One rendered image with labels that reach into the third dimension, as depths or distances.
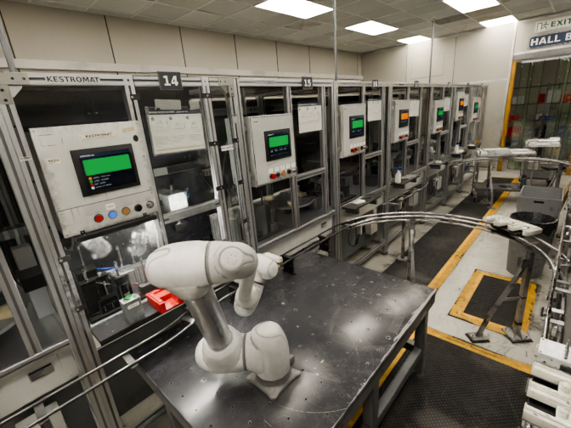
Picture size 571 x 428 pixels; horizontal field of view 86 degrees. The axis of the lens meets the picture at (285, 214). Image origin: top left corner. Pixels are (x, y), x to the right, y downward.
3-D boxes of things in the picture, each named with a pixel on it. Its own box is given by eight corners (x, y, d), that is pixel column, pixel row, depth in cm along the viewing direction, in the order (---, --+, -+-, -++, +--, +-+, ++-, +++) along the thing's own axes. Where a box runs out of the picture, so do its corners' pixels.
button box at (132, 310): (129, 324, 146) (123, 303, 142) (122, 318, 151) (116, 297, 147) (145, 316, 151) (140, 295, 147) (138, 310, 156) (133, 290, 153)
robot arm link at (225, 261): (258, 240, 102) (217, 244, 102) (250, 233, 84) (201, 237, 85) (260, 280, 99) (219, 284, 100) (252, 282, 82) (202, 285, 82)
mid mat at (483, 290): (524, 341, 235) (524, 340, 235) (447, 315, 272) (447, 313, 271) (539, 284, 303) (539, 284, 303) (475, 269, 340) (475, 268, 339)
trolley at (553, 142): (556, 193, 568) (567, 139, 538) (517, 190, 600) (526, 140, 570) (551, 183, 633) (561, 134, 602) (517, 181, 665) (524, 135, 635)
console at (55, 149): (66, 240, 130) (30, 128, 116) (51, 228, 149) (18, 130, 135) (161, 212, 159) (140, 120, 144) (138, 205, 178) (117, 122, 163)
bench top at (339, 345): (268, 523, 93) (268, 515, 91) (129, 358, 163) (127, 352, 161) (437, 294, 195) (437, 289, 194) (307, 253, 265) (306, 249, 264)
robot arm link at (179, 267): (249, 378, 134) (199, 380, 134) (251, 341, 146) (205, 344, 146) (206, 269, 82) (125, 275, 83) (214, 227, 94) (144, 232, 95)
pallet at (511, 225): (481, 227, 252) (483, 216, 249) (494, 224, 256) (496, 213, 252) (525, 244, 219) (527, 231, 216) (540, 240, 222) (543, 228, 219)
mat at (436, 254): (426, 305, 287) (426, 304, 286) (369, 285, 326) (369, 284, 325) (520, 178, 686) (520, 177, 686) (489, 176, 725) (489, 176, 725)
